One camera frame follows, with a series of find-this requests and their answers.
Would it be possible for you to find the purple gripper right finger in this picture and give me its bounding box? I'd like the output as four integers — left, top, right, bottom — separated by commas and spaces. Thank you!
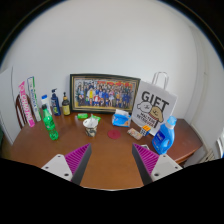
132, 144, 182, 185

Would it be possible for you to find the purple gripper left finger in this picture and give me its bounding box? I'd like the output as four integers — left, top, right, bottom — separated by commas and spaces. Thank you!
42, 144, 92, 185

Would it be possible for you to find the green plastic soda bottle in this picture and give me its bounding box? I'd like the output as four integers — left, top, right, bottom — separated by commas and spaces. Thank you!
42, 104, 59, 140

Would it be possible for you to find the blue detergent bottle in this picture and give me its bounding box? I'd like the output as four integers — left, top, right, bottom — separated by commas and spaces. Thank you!
152, 116, 177, 155

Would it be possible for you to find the rubiks cube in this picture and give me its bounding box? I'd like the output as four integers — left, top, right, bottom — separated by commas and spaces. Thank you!
140, 125, 151, 136

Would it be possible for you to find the small patterned card box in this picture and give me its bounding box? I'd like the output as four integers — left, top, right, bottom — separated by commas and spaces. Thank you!
127, 128, 143, 140

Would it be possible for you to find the camouflage paper cup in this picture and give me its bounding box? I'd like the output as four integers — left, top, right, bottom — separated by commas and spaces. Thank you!
83, 116, 98, 137

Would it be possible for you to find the red round coaster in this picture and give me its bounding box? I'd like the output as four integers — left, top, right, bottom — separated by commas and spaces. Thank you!
107, 130, 121, 140

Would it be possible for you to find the green small box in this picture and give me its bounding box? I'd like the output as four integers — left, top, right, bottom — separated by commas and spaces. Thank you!
77, 113, 88, 119

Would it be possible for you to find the green flat packet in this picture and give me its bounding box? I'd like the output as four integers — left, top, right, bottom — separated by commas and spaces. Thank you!
91, 114, 101, 122

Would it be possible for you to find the dark amber pump bottle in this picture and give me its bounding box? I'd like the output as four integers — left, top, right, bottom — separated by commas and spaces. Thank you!
62, 92, 71, 116

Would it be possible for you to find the white GIFT paper bag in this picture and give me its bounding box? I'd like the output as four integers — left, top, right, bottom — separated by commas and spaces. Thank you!
131, 72, 177, 135

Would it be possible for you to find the pink tube box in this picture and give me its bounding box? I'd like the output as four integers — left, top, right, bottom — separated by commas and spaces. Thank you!
19, 81, 35, 127

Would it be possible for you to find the dark blue pump bottle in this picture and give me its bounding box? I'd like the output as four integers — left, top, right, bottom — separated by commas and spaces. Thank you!
51, 89, 61, 116

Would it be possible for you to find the white shampoo bottle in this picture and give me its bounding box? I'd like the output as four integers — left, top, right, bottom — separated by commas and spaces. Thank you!
41, 94, 52, 115

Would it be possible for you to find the framed group photo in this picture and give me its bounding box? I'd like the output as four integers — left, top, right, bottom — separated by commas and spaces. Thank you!
70, 74, 140, 113

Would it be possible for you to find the white board panel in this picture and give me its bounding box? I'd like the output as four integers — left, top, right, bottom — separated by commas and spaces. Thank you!
0, 68, 21, 144

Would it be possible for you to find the green white tube box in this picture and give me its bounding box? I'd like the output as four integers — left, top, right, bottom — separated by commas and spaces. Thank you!
27, 76, 41, 122

